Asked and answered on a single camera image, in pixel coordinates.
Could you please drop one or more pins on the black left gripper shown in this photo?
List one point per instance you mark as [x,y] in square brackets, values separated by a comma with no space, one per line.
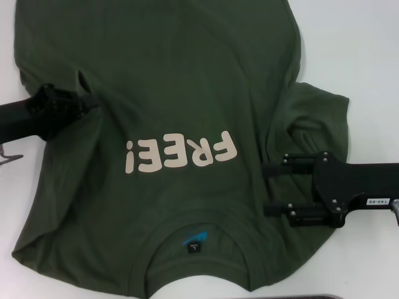
[18,121]

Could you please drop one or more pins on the dark green FREE t-shirt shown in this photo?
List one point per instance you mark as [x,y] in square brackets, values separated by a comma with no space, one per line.
[171,78]

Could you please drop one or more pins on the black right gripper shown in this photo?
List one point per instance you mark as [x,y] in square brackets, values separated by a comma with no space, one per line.
[352,187]

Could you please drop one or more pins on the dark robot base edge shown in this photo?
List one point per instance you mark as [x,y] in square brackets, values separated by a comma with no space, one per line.
[318,297]

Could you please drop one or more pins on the silver right wrist connector stub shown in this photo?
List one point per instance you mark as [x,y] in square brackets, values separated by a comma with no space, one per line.
[396,208]

